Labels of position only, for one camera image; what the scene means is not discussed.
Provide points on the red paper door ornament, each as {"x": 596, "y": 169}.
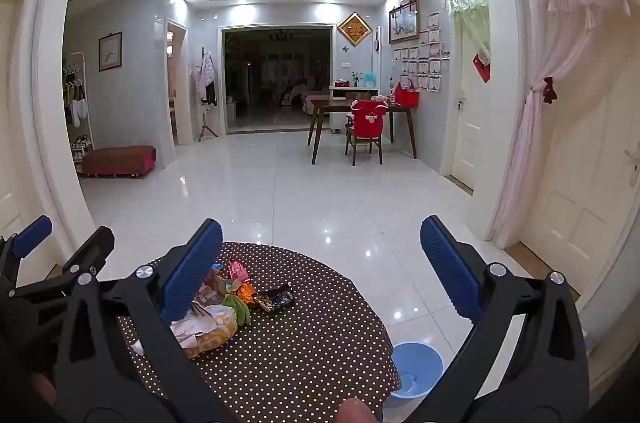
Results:
{"x": 482, "y": 63}

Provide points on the pink white hanging garment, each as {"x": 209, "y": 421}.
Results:
{"x": 205, "y": 73}

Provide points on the dark glass sliding door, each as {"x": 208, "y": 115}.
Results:
{"x": 260, "y": 68}

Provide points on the small framed picture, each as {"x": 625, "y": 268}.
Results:
{"x": 110, "y": 52}

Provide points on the brown polka dot tablecloth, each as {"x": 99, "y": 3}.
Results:
{"x": 310, "y": 343}

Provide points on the orange foil wrapper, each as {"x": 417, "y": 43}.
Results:
{"x": 246, "y": 292}

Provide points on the dark patterned snack wrapper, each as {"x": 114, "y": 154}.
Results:
{"x": 276, "y": 300}

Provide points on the white hanging bag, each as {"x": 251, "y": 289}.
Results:
{"x": 78, "y": 110}

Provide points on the wooden dining table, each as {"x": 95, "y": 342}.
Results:
{"x": 330, "y": 103}

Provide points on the group of paper certificates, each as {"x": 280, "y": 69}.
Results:
{"x": 430, "y": 65}

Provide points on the pink curtain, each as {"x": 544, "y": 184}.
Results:
{"x": 565, "y": 28}

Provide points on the small potted plant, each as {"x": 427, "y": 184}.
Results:
{"x": 355, "y": 78}

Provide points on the white yellow plastic bag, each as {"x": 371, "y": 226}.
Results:
{"x": 215, "y": 333}

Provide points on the green lace door curtain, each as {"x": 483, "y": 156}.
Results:
{"x": 472, "y": 18}

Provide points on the wooden coat stand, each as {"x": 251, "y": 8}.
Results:
{"x": 206, "y": 123}

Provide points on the wooden dining chair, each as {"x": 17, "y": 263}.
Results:
{"x": 362, "y": 150}

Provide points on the teal small appliance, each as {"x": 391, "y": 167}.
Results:
{"x": 369, "y": 79}

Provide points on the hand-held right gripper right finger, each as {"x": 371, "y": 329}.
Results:
{"x": 450, "y": 273}

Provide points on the white panel door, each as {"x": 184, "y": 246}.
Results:
{"x": 575, "y": 203}

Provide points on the dark red curtain bow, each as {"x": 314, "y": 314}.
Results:
{"x": 550, "y": 90}

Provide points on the green plush toy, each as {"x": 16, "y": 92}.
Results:
{"x": 237, "y": 308}

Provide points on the coat rack with clothes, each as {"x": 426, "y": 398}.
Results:
{"x": 90, "y": 113}

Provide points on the red foil packet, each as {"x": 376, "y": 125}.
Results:
{"x": 237, "y": 270}

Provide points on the white cabinet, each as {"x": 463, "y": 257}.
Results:
{"x": 337, "y": 118}

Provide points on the red bag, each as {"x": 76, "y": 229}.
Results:
{"x": 406, "y": 95}

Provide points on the person's left hand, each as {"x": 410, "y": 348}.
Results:
{"x": 42, "y": 390}

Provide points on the light sofa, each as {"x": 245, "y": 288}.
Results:
{"x": 300, "y": 93}

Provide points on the person's right hand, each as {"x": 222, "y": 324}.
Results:
{"x": 356, "y": 412}

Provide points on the blue plastic basin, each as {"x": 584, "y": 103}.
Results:
{"x": 420, "y": 363}

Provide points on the red gold diamond wall decoration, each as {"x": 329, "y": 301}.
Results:
{"x": 354, "y": 29}

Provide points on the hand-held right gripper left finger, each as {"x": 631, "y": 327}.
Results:
{"x": 192, "y": 273}

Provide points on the white door with red ornament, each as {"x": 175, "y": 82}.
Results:
{"x": 470, "y": 143}

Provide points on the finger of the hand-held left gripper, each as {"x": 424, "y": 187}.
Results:
{"x": 95, "y": 245}
{"x": 31, "y": 235}

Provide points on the brown red bench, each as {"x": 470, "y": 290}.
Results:
{"x": 120, "y": 158}

